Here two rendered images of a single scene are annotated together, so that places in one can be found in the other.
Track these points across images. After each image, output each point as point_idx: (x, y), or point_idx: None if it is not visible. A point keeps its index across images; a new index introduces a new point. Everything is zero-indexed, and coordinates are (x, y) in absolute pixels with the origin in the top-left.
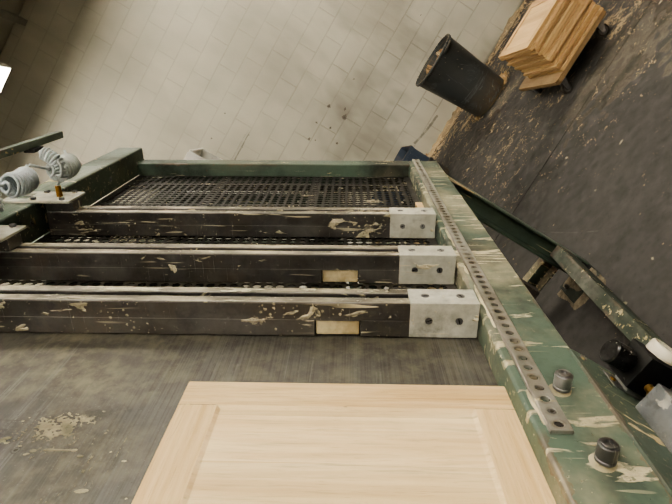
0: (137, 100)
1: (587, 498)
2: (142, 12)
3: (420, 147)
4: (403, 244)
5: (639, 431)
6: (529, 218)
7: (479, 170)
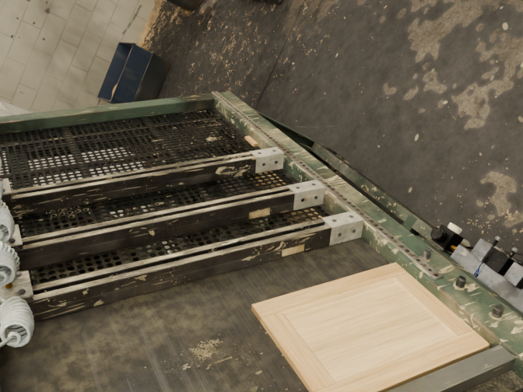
0: None
1: (462, 302)
2: None
3: (129, 37)
4: (268, 177)
5: (461, 268)
6: (272, 114)
7: (207, 66)
